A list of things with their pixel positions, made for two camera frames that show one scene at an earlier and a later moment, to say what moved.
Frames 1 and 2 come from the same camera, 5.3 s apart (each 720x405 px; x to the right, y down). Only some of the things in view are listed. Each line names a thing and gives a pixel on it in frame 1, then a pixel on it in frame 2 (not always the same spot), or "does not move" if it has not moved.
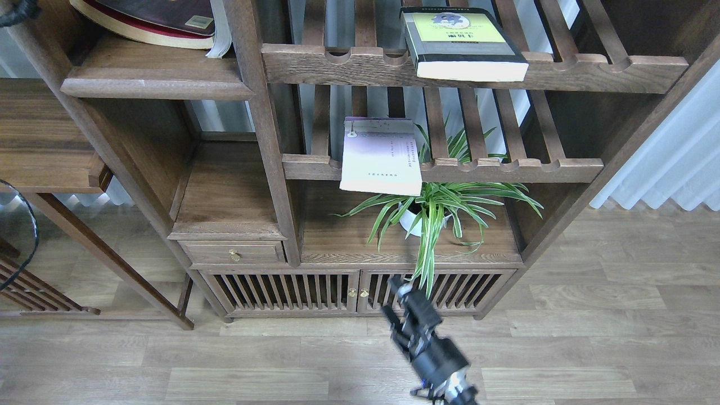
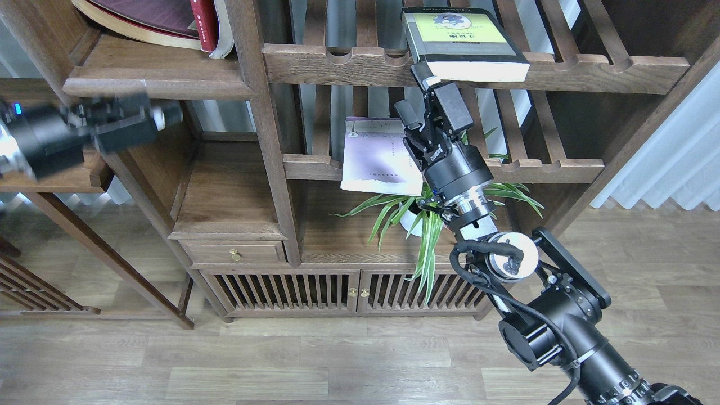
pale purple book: x=379 y=154 does not move
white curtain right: x=680 y=160 does not move
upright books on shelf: x=223 y=36 does not move
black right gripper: x=435 y=360 -> x=455 y=175
